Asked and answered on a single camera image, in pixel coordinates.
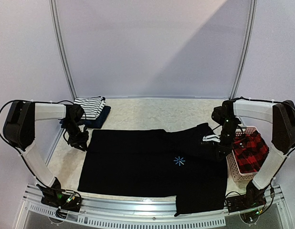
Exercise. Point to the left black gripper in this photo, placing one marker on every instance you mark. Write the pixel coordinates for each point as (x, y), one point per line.
(82, 141)

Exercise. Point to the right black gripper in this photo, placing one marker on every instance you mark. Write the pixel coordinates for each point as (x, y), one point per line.
(222, 150)

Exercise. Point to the black white striped tank top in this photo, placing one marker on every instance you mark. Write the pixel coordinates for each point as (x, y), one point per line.
(92, 106)

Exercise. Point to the black garment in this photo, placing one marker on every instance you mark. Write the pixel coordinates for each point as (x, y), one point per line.
(154, 164)

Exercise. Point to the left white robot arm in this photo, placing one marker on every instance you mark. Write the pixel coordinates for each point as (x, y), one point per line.
(19, 132)

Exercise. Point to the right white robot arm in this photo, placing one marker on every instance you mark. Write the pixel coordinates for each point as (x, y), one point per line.
(278, 130)

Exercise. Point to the pink perforated laundry basket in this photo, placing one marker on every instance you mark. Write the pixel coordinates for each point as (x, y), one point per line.
(236, 174)

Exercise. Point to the folded blue garment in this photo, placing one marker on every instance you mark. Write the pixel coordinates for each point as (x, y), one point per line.
(99, 118)

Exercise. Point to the red black plaid shirt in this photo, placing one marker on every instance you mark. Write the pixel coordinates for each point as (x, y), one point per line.
(250, 151)

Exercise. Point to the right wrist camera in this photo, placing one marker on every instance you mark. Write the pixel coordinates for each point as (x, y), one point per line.
(210, 139)

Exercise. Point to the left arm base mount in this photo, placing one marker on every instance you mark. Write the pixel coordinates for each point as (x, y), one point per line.
(59, 198)

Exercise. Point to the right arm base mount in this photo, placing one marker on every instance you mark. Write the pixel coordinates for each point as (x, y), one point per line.
(253, 198)

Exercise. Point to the aluminium front rail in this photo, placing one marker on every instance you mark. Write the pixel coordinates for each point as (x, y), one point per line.
(145, 214)

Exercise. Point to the left aluminium corner post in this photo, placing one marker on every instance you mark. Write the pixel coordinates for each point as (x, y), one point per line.
(61, 48)

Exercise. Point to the aluminium corner post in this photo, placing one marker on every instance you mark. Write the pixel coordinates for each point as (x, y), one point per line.
(245, 47)
(61, 48)

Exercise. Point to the right aluminium corner post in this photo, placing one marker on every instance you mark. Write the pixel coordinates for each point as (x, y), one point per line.
(245, 47)

